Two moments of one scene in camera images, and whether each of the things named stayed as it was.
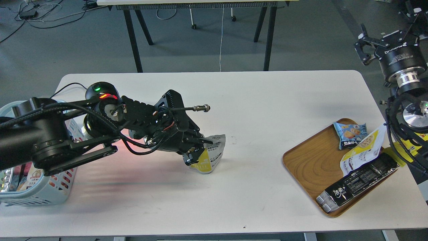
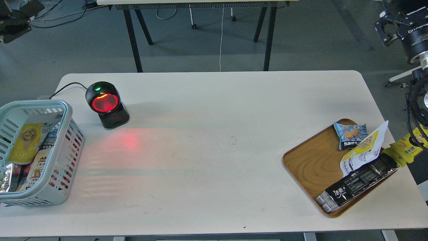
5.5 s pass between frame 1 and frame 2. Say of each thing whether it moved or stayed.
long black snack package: stayed
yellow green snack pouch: moved
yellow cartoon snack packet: stayed
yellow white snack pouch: stayed
